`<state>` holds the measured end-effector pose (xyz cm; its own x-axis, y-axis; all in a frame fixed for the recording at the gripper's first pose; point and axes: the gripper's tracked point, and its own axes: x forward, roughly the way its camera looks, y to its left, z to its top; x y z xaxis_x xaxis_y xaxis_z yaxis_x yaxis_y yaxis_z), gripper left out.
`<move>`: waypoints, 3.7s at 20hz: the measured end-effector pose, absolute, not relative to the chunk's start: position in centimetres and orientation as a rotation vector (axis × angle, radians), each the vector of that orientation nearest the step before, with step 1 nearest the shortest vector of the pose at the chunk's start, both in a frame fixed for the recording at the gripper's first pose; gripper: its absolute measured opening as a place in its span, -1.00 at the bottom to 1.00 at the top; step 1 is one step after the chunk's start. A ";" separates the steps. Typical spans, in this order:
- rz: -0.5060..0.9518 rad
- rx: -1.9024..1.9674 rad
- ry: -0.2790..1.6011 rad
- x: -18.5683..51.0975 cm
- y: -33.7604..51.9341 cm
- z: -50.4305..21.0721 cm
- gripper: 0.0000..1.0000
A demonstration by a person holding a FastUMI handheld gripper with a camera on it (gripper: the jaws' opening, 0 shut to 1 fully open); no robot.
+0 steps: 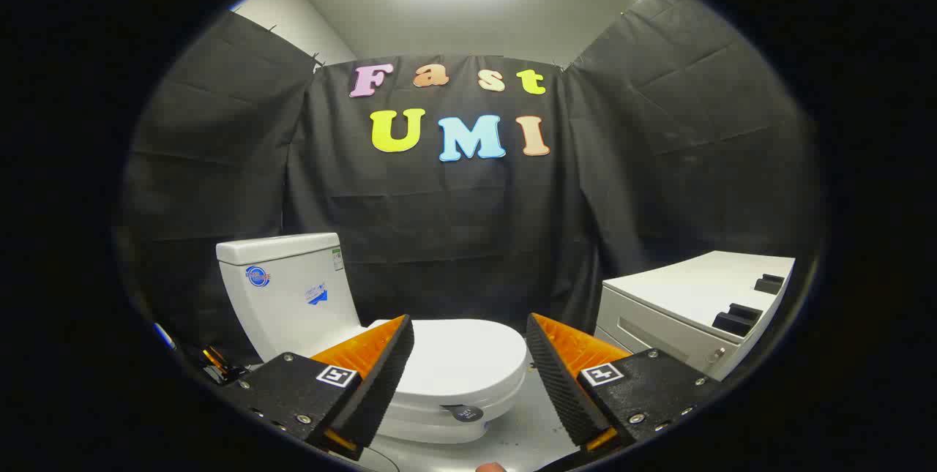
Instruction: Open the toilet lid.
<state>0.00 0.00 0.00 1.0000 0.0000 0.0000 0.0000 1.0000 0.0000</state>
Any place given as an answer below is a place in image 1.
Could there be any white toilet lid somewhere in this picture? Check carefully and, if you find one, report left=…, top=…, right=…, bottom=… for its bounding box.
left=366, top=318, right=528, bottom=423

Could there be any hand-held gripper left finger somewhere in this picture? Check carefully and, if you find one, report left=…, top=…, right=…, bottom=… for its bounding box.
left=220, top=315, right=415, bottom=462

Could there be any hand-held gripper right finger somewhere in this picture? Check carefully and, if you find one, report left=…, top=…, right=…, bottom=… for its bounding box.
left=526, top=312, right=722, bottom=458

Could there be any white cabinet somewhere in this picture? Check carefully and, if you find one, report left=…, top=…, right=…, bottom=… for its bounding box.
left=594, top=251, right=796, bottom=382

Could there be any orange and black clamp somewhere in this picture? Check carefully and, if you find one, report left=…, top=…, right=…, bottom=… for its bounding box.
left=201, top=345, right=246, bottom=385

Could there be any white toilet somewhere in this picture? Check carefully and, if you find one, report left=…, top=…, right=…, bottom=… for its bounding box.
left=216, top=233, right=528, bottom=445

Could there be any black backdrop cloth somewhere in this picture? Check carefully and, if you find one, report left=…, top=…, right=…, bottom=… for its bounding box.
left=121, top=0, right=824, bottom=378

